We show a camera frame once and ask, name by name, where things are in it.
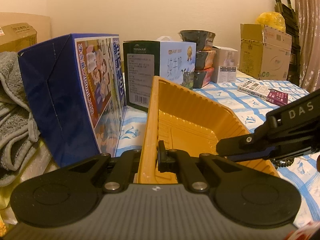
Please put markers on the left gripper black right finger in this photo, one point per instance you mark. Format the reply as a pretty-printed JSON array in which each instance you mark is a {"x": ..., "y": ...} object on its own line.
[{"x": 184, "y": 166}]

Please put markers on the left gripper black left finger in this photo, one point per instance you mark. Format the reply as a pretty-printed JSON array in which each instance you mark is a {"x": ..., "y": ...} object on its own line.
[{"x": 123, "y": 172}]

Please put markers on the yellow plastic tray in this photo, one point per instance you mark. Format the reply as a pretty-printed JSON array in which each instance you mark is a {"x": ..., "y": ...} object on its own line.
[{"x": 183, "y": 120}]

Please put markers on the maroon book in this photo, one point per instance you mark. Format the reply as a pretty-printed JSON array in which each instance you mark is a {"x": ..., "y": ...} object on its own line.
[{"x": 277, "y": 97}]

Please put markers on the white AutoCAD book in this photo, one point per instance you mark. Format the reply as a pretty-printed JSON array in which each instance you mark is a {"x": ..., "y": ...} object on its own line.
[{"x": 254, "y": 89}]

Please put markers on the open cardboard box right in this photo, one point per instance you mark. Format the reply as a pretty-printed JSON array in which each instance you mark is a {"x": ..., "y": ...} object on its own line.
[{"x": 264, "y": 52}]

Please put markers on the small white product box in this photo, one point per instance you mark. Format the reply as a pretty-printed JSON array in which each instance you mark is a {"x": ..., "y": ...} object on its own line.
[{"x": 225, "y": 63}]

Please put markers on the blue illustrated milk carton box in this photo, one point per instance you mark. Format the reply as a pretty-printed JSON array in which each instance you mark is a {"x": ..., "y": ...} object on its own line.
[{"x": 75, "y": 90}]

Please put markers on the bottom red instant noodle bowl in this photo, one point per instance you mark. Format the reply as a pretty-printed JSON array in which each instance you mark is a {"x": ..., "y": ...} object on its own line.
[{"x": 202, "y": 77}]

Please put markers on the light blue milk gift box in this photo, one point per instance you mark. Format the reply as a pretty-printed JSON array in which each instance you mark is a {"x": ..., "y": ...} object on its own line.
[{"x": 144, "y": 59}]

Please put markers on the middle orange instant noodle bowl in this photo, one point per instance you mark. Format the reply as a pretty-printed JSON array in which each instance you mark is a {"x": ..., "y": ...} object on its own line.
[{"x": 204, "y": 59}]

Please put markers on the yellow plastic bag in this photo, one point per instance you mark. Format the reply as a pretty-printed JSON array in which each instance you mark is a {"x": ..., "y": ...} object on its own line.
[{"x": 272, "y": 19}]

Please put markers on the grey folded towel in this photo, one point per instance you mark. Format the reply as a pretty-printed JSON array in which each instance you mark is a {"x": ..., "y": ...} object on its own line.
[{"x": 19, "y": 132}]

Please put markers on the top black instant noodle bowl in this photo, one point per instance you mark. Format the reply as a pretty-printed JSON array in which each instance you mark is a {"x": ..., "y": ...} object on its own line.
[{"x": 202, "y": 38}]

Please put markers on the beige curtain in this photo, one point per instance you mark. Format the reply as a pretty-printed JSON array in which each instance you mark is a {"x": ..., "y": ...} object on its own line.
[{"x": 308, "y": 23}]

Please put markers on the brown cardboard box left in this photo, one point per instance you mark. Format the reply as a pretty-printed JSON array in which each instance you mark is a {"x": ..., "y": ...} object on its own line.
[{"x": 16, "y": 37}]

